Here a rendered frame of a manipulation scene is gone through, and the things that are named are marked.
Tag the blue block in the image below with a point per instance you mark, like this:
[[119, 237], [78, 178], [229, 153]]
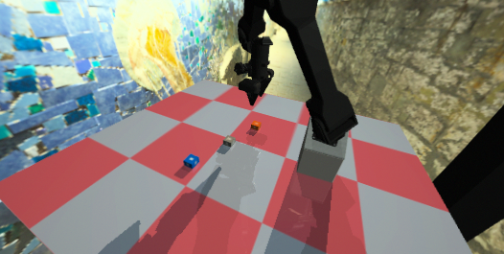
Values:
[[190, 161]]

